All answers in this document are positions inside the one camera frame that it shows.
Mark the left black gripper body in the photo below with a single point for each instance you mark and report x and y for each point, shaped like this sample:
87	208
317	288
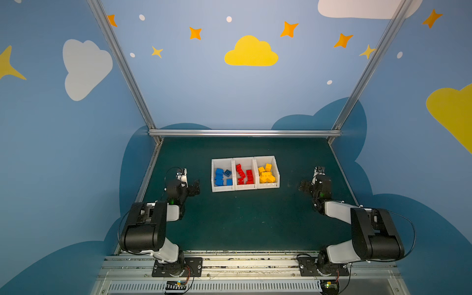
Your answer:
192	187

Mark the left circuit board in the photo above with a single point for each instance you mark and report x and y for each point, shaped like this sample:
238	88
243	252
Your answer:
175	287

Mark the aluminium frame left post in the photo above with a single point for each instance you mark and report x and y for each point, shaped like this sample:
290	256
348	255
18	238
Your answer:
99	13

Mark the aluminium rail front base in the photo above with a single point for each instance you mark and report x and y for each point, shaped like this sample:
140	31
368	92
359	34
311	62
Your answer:
245	273

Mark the aluminium frame back bar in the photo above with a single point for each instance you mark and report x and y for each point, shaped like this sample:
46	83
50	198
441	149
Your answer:
246	133

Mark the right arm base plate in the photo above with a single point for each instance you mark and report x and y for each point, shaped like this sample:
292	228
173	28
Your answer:
315	267

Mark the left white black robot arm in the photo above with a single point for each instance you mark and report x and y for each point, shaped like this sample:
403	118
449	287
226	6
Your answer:
145	229

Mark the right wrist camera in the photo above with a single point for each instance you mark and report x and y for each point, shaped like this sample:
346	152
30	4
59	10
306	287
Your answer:
319	171

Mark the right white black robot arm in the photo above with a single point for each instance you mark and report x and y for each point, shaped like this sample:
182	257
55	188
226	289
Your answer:
374	234

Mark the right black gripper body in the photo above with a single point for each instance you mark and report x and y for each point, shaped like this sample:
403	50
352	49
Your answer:
306	186

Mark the long blue brick bottom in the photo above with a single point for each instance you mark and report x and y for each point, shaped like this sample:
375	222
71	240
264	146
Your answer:
219	174

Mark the right white bin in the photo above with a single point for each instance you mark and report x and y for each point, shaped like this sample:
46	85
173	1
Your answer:
261	161

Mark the long red brick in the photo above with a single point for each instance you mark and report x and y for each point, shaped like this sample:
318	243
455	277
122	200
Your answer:
250	177
240	171

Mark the left white bin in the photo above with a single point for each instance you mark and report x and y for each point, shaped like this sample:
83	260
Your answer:
225	164

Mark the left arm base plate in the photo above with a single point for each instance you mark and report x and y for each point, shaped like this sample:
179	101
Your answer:
184	267

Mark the aluminium frame post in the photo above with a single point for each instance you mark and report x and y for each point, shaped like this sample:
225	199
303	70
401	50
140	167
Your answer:
384	43
99	13

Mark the right circuit board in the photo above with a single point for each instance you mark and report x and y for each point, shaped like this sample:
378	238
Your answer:
329	287

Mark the middle white bin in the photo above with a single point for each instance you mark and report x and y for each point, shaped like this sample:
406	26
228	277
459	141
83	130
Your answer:
245	172

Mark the white bin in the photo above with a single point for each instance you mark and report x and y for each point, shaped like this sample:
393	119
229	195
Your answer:
245	172
261	161
225	164

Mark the circuit board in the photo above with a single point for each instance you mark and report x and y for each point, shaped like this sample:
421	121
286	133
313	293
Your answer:
329	287
175	287

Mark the aluminium frame right post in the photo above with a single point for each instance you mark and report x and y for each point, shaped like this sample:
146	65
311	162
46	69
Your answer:
384	43

